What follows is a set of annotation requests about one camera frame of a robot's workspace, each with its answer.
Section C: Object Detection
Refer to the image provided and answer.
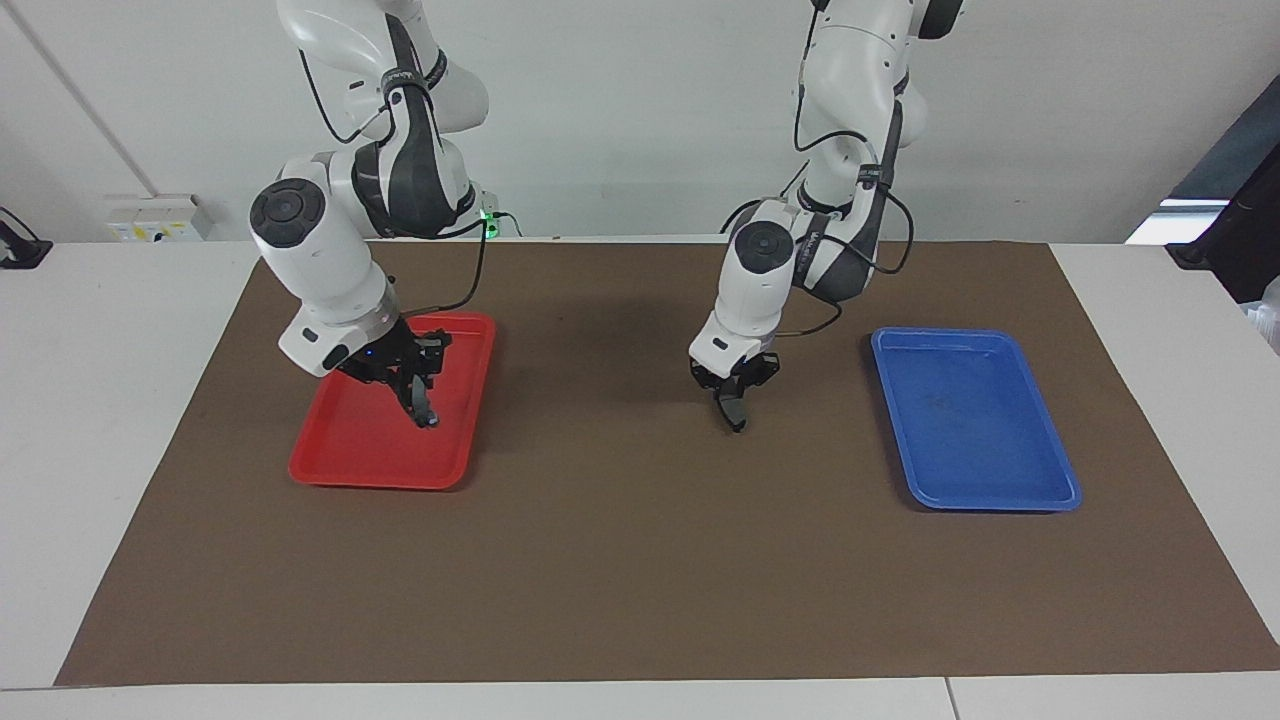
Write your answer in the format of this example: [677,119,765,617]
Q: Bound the red plastic tray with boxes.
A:
[288,311,498,491]

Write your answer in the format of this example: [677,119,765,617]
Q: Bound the white box with green light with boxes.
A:
[477,188,523,241]

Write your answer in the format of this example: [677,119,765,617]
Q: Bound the brown table mat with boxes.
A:
[55,240,1280,687]

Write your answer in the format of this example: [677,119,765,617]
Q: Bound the blue plastic tray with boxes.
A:
[870,326,1083,513]

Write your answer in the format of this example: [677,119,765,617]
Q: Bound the small black desk object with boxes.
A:
[0,206,54,270]

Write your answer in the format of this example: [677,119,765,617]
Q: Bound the grey monitor panel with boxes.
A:
[1125,75,1280,246]

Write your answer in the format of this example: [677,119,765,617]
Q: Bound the large black stand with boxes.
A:
[1165,143,1280,306]

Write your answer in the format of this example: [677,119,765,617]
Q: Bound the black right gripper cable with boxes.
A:
[400,213,493,319]

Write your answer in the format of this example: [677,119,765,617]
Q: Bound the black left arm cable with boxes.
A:
[720,8,916,337]

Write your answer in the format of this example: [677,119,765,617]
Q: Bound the thin right arm cable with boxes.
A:
[298,45,393,147]

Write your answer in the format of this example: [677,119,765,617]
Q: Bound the white wall socket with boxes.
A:
[104,194,214,245]

